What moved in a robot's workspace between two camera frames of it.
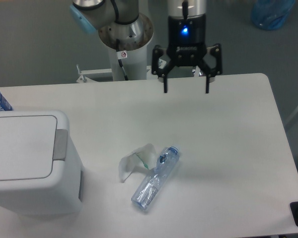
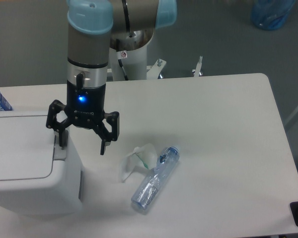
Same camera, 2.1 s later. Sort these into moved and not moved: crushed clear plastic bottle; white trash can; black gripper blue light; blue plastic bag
Moved: black gripper blue light
Not moved: blue plastic bag; crushed clear plastic bottle; white trash can
